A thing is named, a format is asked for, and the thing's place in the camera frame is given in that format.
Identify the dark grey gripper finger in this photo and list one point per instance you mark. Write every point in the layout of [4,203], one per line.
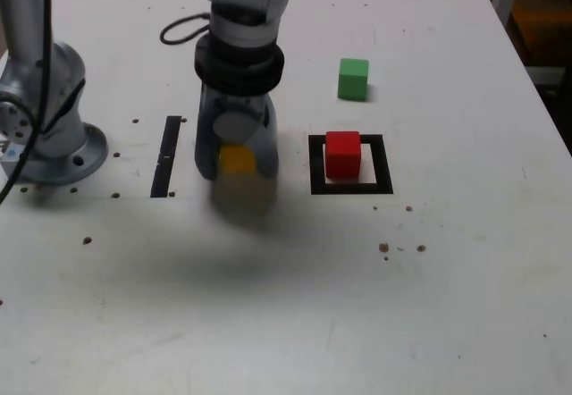
[206,149]

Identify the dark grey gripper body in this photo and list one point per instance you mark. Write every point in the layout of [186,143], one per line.
[241,103]

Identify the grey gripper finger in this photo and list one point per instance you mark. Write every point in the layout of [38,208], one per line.
[232,126]

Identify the yellow cube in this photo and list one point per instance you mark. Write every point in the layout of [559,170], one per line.
[237,160]

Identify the green cube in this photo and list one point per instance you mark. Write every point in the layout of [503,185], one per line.
[353,82]

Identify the red cube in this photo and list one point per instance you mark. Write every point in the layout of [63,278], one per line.
[342,158]

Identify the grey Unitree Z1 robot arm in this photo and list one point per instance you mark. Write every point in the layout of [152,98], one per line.
[58,100]

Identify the black tape square outline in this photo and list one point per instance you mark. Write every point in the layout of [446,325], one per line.
[384,167]

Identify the black tape strip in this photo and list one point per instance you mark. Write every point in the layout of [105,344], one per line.
[165,158]

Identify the white board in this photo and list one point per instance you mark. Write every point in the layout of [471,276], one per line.
[545,75]

